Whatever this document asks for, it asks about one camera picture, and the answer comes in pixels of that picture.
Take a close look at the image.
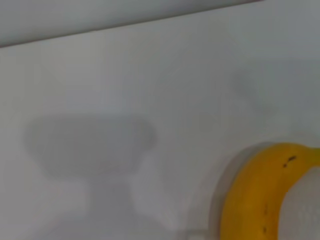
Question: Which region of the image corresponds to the yellow banana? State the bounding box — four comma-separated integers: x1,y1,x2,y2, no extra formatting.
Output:
219,142,320,240

